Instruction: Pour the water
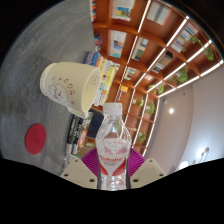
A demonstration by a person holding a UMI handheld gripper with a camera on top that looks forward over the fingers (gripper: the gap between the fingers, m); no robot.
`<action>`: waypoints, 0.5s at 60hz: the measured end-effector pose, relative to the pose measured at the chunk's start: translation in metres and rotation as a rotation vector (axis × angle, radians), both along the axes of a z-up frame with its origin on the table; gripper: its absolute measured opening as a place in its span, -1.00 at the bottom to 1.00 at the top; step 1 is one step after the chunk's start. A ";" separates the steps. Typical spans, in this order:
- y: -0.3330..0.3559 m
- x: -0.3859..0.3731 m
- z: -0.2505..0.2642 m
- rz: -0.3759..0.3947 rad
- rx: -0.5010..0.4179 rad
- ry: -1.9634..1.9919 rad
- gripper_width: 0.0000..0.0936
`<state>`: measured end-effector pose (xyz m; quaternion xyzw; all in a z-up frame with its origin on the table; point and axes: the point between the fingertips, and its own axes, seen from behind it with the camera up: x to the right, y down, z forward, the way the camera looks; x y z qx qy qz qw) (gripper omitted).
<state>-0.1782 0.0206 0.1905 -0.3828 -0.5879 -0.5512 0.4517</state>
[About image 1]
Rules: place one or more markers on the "clear plastic water bottle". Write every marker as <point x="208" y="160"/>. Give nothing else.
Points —
<point x="113" y="156"/>

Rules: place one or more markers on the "dark blue chair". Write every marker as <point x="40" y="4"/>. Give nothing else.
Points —
<point x="95" y="120"/>

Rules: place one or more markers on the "stack of colourful books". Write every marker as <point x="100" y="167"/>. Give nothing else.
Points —
<point x="106" y="80"/>

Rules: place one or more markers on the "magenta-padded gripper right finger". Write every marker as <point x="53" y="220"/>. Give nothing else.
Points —
<point x="148" y="171"/>

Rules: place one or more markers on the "flat round red coaster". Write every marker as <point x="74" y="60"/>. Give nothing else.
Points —
<point x="35" y="139"/>

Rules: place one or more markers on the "recessed ceiling spotlight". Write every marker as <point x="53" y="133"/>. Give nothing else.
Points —
<point x="171" y="110"/>

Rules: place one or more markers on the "wooden bookshelf unit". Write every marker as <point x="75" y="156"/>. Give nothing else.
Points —
<point x="146" y="56"/>

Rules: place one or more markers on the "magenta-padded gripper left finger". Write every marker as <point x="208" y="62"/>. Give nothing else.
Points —
<point x="76" y="172"/>

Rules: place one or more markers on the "branched ceiling lamp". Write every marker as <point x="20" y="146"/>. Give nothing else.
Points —
<point x="200" y="152"/>

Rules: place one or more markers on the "white printed mug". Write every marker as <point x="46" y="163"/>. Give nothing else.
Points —
<point x="70" y="85"/>

